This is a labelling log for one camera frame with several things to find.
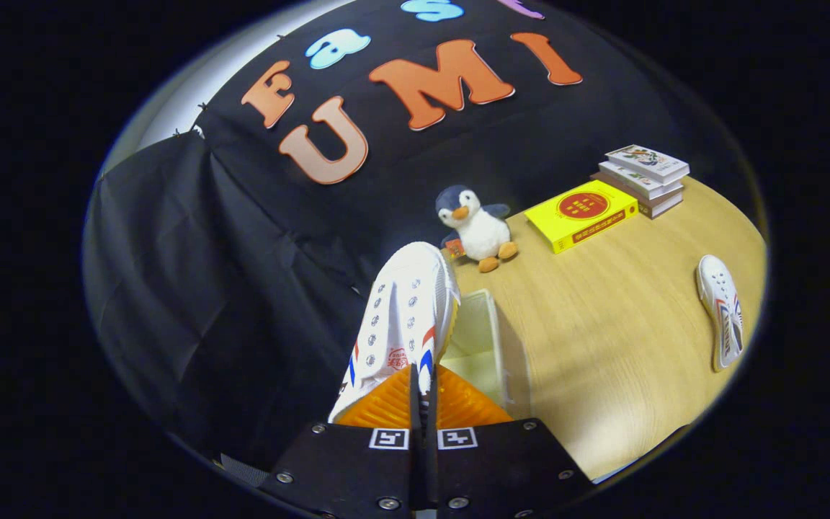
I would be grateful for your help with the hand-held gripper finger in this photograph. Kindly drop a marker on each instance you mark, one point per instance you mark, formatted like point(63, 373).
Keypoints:
point(432, 411)
point(415, 411)

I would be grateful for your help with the beige fabric storage box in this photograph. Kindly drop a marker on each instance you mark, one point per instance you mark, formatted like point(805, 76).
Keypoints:
point(476, 339)

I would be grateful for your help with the white striped canvas shoe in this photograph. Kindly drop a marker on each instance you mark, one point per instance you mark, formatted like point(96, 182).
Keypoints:
point(408, 310)
point(721, 310)

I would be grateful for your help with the small red card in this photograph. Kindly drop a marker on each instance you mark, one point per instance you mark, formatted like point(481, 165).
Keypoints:
point(454, 249)

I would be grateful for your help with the penguin plush toy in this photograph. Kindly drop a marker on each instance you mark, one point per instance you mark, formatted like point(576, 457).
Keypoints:
point(480, 227)

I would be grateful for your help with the yellow book with red circle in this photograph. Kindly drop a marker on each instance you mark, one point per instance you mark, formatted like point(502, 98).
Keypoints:
point(581, 213)

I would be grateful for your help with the brown cover book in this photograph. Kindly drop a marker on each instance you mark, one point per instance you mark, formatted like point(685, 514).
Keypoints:
point(656, 205)

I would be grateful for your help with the white paperback book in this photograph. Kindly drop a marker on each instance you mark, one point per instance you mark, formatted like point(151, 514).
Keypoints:
point(631, 179)

